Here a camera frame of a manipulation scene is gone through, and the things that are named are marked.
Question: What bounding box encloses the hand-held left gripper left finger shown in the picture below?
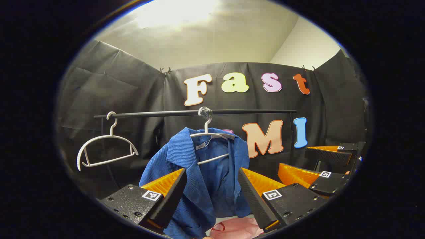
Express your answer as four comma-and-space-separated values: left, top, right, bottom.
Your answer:
100, 168, 188, 229

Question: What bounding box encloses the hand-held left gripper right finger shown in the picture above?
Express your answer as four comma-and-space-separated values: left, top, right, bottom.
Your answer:
238, 167, 328, 231

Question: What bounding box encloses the pink laundry hamper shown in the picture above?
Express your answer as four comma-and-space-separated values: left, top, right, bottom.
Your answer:
210, 217, 264, 239

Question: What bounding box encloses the blue corduroy jacket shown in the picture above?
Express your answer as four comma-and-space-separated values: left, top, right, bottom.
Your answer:
139, 127, 252, 239

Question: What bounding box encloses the white hanger with taped hook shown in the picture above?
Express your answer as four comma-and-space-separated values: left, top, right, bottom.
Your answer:
190, 107, 235, 165

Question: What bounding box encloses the white plastic hanger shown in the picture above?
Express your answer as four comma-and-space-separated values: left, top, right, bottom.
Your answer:
77, 112, 139, 172

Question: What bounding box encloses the black backdrop cloth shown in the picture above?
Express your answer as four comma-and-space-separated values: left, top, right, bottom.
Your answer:
56, 40, 369, 199

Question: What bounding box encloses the black clothes rail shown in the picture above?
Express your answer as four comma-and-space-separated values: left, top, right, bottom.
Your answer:
94, 110, 298, 156

